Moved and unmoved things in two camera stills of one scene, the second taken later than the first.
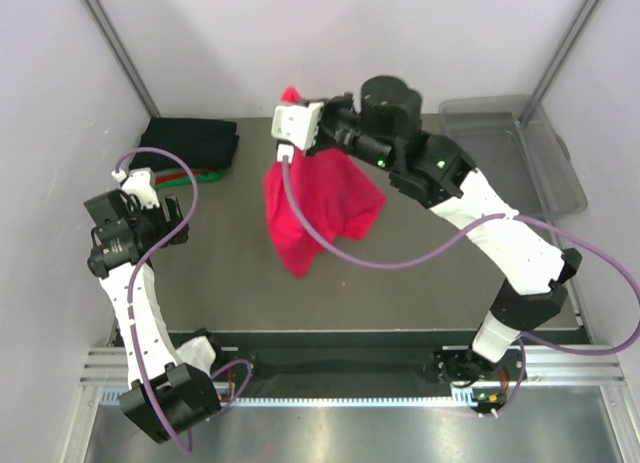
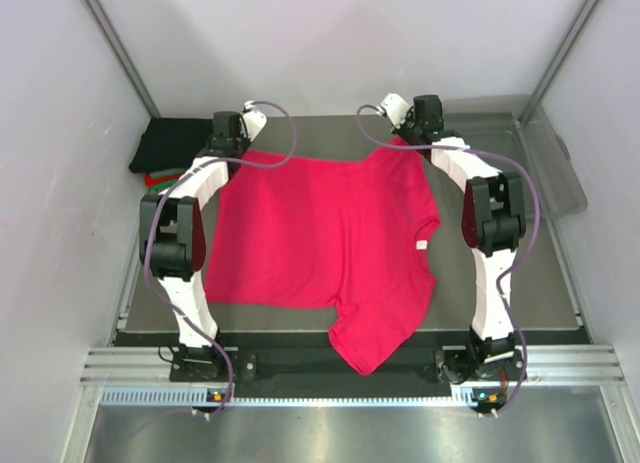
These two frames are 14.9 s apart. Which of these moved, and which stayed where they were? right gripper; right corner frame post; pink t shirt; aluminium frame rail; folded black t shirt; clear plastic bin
Moved: right gripper; pink t shirt
Stayed: folded black t shirt; clear plastic bin; right corner frame post; aluminium frame rail
